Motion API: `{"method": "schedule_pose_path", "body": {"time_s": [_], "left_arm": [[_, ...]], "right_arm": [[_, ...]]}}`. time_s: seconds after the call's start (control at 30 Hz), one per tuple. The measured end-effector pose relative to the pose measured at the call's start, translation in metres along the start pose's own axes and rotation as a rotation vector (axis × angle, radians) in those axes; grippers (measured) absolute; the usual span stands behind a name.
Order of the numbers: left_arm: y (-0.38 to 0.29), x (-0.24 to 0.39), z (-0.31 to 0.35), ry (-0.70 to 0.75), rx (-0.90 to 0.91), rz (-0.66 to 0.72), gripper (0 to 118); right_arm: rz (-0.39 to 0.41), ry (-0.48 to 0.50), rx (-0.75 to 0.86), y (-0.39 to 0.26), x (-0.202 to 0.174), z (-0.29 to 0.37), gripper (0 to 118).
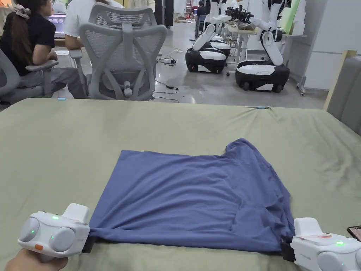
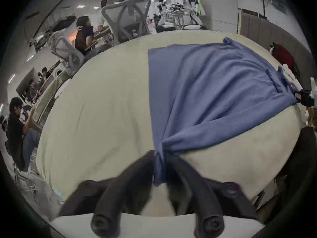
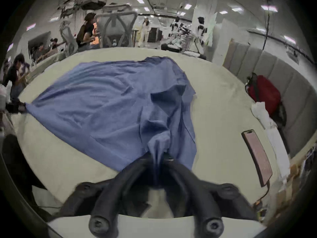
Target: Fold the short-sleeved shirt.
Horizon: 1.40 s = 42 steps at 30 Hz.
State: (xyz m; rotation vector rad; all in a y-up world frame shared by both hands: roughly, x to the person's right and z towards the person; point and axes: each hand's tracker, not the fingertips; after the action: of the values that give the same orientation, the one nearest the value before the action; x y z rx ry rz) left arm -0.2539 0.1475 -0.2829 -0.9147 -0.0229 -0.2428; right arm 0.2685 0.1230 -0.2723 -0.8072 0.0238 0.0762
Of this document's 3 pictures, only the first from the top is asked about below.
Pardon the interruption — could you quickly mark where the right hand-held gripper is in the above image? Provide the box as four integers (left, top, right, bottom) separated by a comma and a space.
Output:
281, 217, 361, 271

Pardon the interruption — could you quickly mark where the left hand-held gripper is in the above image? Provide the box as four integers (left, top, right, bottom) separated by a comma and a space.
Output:
17, 203, 97, 263

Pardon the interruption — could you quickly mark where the dark blue shirt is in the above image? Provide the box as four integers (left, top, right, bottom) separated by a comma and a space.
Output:
88, 138, 296, 253

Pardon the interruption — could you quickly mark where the person's left hand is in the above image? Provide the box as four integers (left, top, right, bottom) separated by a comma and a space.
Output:
5, 248, 70, 271

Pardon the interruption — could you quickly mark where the black phone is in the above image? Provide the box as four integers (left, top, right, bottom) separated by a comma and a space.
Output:
347, 225, 361, 242

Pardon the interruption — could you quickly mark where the bed with pale green sheet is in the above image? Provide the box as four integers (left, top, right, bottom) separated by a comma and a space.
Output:
0, 97, 361, 271

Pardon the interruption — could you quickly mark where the grey padded headboard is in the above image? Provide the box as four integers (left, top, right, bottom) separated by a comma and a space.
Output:
323, 50, 361, 134

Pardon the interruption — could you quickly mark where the white and black robot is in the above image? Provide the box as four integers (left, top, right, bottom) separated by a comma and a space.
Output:
225, 0, 291, 94
185, 0, 232, 75

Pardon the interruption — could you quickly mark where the grey mesh office chair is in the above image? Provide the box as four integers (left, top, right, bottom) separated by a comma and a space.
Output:
69, 2, 168, 102

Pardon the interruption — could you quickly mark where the wooden table with white legs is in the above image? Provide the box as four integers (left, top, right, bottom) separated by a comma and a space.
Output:
224, 22, 308, 77

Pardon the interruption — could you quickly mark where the black power adapter with cable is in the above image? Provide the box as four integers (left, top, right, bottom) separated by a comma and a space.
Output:
155, 80, 179, 92

